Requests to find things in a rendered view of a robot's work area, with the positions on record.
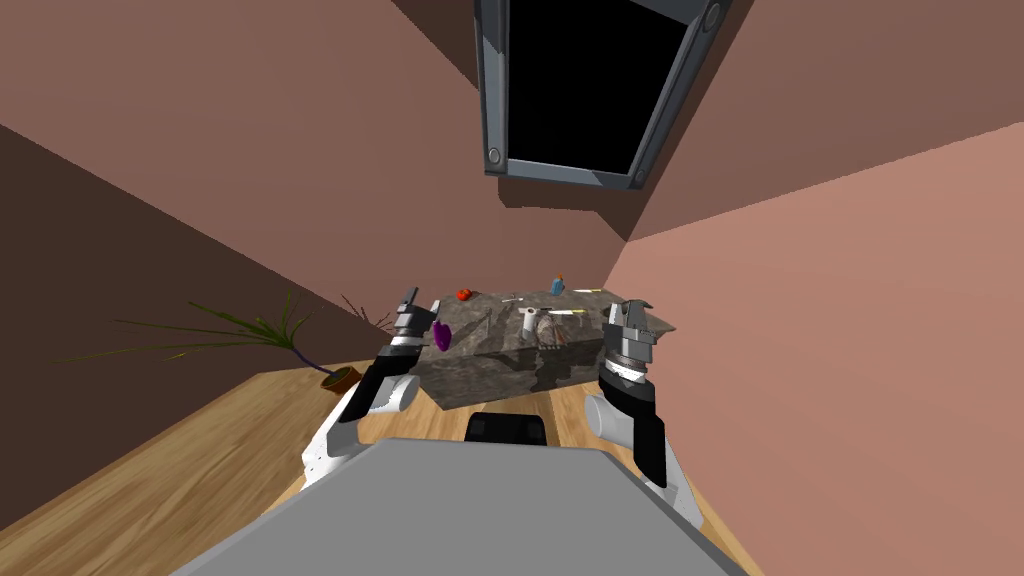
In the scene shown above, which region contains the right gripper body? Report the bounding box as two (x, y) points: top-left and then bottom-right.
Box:
(603, 321), (659, 366)

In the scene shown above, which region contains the grey stone table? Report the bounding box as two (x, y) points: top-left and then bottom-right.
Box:
(397, 287), (678, 412)

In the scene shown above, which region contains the green plant in brown pot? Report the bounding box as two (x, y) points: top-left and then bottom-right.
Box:
(59, 289), (364, 396)

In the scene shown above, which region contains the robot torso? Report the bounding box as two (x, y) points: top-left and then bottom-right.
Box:
(167, 411), (750, 576)

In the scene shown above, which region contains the grey framed dark window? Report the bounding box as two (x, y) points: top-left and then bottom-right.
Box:
(473, 0), (734, 192)

